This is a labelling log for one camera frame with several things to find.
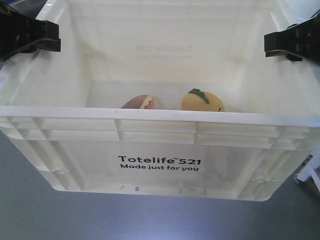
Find pink plush egg toy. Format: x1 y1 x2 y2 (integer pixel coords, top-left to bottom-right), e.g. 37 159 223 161
121 94 160 110

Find yellow plush leaf toy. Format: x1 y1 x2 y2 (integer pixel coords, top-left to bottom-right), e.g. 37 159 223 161
181 88 225 112

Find white plastic tote box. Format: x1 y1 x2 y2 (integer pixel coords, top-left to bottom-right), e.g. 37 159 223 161
0 0 320 201

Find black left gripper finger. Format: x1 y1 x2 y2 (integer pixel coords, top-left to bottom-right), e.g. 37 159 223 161
0 4 61 62

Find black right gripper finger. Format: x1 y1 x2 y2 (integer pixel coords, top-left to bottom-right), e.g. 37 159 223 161
264 14 320 64

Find metal frame leg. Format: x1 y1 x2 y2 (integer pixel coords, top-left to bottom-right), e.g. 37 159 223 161
293 153 320 191

